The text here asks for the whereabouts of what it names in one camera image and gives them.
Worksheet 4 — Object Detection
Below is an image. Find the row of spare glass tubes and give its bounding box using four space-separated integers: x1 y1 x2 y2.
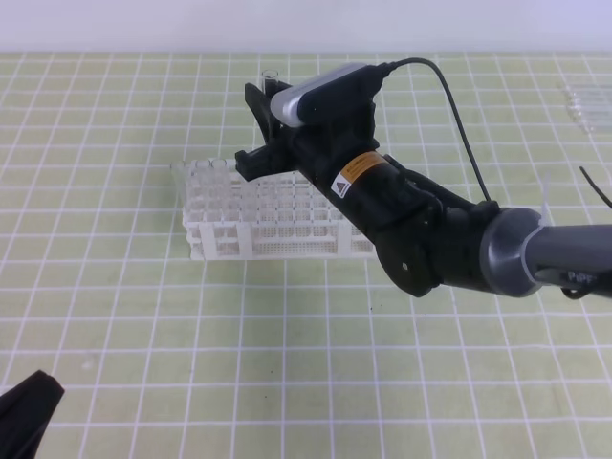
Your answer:
561 83 611 135

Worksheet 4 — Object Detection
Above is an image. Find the green checked tablecloth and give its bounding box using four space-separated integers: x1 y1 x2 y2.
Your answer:
1 53 611 458

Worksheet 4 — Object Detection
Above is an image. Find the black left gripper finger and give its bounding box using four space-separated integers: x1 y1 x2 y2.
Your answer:
1 370 64 459

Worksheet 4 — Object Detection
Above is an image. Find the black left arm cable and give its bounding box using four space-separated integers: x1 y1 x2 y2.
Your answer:
579 164 612 209

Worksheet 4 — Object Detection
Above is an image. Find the white cable tie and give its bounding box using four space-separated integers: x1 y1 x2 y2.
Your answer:
520 172 551 285

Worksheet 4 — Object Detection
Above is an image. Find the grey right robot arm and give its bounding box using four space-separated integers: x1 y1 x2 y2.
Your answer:
235 82 611 299

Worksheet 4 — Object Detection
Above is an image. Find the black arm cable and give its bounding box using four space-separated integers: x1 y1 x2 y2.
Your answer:
579 164 612 209
377 56 493 205

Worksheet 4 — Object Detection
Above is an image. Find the white test tube rack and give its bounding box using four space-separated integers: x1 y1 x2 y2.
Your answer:
170 158 375 261

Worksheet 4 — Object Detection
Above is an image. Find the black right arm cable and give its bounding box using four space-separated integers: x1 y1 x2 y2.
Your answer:
377 56 493 205

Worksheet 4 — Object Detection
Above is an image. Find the clear glass test tube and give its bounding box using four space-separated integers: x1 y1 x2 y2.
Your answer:
260 69 281 140

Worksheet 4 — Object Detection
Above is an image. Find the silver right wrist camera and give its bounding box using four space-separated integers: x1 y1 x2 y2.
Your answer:
270 63 388 128

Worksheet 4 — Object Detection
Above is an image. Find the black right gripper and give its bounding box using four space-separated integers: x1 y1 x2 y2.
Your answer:
236 81 429 230

